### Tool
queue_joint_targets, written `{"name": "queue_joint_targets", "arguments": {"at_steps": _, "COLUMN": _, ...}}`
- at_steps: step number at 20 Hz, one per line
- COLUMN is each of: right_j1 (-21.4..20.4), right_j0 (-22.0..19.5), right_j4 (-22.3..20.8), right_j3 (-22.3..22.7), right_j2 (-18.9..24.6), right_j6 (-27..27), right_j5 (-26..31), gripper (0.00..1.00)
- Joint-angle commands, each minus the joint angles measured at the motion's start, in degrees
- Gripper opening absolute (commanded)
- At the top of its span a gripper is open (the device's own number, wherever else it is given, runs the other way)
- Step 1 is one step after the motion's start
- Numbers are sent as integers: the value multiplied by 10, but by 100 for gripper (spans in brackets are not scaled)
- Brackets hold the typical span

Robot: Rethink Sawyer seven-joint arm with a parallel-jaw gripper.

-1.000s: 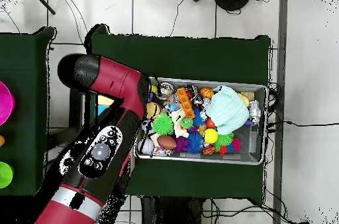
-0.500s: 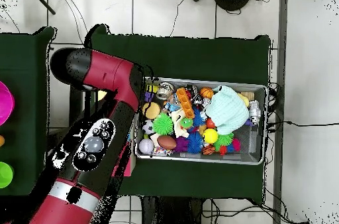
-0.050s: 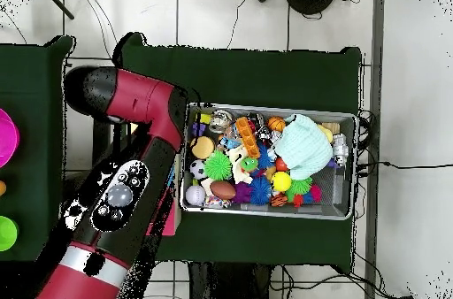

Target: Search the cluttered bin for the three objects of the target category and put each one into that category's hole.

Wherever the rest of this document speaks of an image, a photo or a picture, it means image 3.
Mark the black and white soccer ball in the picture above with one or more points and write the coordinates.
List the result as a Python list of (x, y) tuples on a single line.
[(198, 169)]

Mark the orange toy basketball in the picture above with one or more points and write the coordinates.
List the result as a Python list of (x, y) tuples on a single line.
[(276, 124)]

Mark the white baseball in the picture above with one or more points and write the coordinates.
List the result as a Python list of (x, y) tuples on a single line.
[(195, 195)]

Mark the green bowl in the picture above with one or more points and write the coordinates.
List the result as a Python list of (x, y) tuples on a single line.
[(7, 233)]

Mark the yellow ball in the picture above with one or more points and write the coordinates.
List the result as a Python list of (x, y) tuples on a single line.
[(281, 181)]

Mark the pink bowl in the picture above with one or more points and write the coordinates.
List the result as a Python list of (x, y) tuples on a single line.
[(7, 138)]

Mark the silver toy robot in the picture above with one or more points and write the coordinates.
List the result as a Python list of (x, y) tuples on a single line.
[(339, 150)]

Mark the dark green table cloth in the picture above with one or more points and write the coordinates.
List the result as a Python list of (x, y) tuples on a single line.
[(32, 101), (247, 76)]

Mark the black rod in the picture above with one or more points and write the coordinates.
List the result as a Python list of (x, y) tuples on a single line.
[(56, 1)]

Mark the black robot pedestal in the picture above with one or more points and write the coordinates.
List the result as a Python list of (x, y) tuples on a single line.
[(230, 281)]

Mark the brown toy football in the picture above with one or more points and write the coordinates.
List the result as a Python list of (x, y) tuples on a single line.
[(223, 190)]

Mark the mint knitted cloth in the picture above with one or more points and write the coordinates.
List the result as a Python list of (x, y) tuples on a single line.
[(304, 147)]

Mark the small orange object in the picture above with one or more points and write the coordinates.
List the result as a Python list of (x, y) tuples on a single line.
[(2, 188)]

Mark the green spiky ball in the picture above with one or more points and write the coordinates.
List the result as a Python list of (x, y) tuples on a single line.
[(218, 165)]

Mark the tan round sponge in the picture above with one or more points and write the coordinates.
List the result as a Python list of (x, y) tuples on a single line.
[(202, 147)]

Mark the orange ice cube tray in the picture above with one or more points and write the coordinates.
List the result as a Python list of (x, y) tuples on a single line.
[(247, 138)]

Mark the wooden box with three holes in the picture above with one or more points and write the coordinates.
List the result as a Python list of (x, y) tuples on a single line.
[(170, 223)]

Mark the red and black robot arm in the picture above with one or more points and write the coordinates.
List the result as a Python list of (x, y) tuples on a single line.
[(141, 97)]

